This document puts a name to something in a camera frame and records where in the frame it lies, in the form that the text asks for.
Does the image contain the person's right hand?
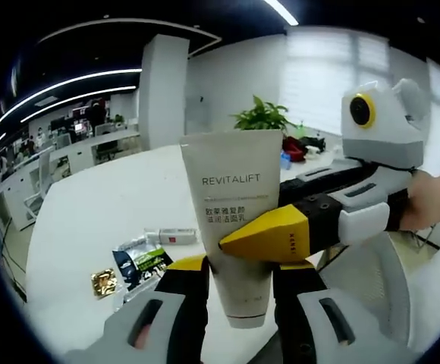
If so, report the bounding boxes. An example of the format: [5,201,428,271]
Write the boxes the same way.
[398,170,440,233]

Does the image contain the long ceiling light strip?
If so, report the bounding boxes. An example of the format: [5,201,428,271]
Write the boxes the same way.
[0,67,143,126]
[20,86,137,123]

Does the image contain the wide ceiling light strip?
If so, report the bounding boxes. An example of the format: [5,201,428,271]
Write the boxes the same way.
[263,0,300,27]

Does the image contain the gold foil skincare sachet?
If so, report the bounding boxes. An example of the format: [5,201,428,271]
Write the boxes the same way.
[90,267,119,301]

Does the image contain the green black skincare sachet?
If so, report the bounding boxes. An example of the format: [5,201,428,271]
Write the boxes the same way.
[112,242,174,293]

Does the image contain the white office chair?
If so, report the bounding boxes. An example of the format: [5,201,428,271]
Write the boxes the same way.
[22,149,54,219]

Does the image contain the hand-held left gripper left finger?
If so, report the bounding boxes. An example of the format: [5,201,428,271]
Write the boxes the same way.
[64,256,210,364]

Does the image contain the green potted plant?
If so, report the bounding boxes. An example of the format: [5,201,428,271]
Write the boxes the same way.
[231,94,299,132]

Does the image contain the person in white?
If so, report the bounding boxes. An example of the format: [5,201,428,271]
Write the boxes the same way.
[316,221,440,346]

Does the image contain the row of white desks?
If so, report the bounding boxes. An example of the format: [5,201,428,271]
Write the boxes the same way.
[49,130,142,168]

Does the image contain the small white skincare tube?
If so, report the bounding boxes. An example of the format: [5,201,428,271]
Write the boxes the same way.
[143,226,199,247]

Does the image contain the red black bag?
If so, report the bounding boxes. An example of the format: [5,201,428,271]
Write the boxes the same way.
[281,134,327,164]

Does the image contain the white skincare cream tube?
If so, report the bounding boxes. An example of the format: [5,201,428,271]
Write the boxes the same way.
[178,128,284,329]

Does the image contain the white window blinds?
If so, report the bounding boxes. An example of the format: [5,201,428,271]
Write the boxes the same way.
[280,26,395,137]

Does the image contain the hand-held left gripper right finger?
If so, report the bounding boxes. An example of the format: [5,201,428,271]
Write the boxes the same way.
[272,261,413,364]

